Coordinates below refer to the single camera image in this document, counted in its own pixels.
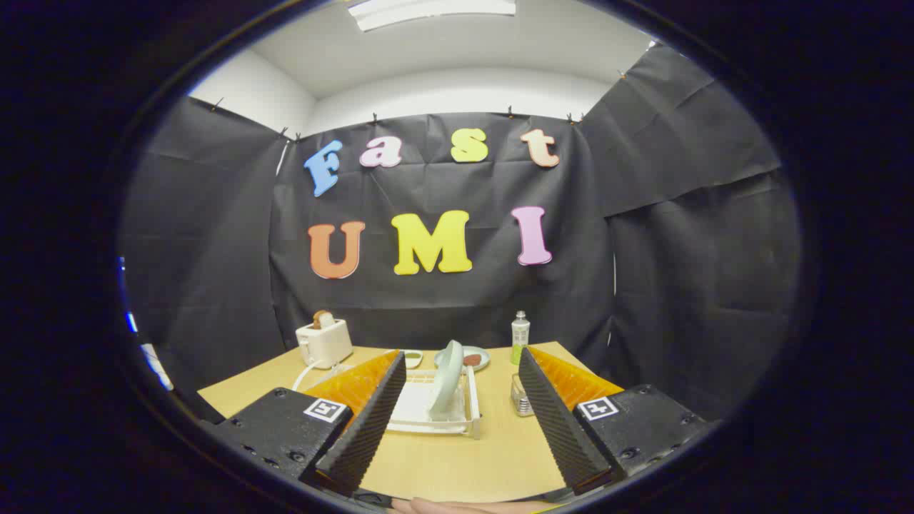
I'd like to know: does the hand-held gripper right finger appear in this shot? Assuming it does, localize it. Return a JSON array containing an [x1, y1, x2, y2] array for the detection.
[[518, 347, 708, 495]]

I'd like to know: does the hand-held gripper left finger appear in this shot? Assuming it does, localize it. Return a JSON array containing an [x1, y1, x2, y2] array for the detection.
[[207, 350, 408, 498]]

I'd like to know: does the clear wire basket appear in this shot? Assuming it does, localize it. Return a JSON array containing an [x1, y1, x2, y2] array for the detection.
[[510, 373, 536, 418]]

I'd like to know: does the white wire dish rack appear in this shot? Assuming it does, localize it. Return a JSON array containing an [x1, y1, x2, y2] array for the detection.
[[291, 359, 481, 439]]

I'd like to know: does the pale green plate with meat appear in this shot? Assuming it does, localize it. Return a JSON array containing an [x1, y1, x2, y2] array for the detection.
[[434, 346, 491, 373]]

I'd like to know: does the white toaster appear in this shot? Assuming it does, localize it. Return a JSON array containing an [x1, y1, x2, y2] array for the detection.
[[296, 318, 354, 370]]

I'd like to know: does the green and white bottle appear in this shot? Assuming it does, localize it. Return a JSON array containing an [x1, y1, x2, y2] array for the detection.
[[511, 311, 531, 366]]

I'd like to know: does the black backdrop cloth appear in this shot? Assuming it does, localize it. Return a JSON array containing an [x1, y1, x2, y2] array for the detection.
[[118, 44, 804, 429]]

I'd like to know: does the ceiling light panel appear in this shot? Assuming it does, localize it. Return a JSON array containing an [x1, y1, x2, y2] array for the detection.
[[348, 0, 516, 32]]

